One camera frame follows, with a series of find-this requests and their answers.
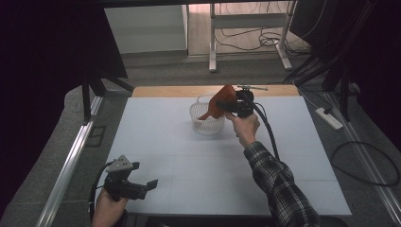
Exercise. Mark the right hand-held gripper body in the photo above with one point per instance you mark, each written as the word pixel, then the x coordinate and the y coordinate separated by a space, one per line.
pixel 244 105

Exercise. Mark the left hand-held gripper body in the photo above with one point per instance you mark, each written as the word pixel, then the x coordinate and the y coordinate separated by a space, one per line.
pixel 121 186

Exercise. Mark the brown wooden paddle hairbrush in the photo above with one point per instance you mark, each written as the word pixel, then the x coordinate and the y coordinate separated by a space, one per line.
pixel 222 94

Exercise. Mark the white plastic lattice basket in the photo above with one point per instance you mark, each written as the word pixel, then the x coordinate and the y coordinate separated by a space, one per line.
pixel 205 127

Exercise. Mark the person's right hand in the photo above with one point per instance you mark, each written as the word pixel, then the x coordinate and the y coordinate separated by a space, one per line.
pixel 246 129

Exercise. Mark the person's left hand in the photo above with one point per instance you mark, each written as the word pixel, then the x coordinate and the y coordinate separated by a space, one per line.
pixel 107 209

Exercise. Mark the pale blue table sheet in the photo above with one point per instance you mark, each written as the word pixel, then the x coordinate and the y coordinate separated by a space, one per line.
pixel 189 164

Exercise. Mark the dark square floor socket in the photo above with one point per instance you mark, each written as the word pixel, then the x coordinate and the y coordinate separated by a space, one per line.
pixel 96 136

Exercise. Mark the black metal stand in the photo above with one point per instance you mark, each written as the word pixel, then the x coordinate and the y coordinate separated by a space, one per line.
pixel 344 94
pixel 85 101

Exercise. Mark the white power strip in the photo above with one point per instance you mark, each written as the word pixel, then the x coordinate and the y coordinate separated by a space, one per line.
pixel 330 119

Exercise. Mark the white cabinet panel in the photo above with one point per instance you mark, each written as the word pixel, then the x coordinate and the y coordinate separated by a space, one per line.
pixel 145 28

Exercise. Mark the black curtain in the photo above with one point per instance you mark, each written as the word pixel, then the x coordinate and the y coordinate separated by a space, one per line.
pixel 38 63
pixel 381 63

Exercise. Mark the aluminium floor rail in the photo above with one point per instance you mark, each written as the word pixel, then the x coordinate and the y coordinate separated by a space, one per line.
pixel 67 171
pixel 362 151

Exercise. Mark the white metal desk frame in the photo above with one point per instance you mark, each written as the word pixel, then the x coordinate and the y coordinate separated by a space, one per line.
pixel 212 47

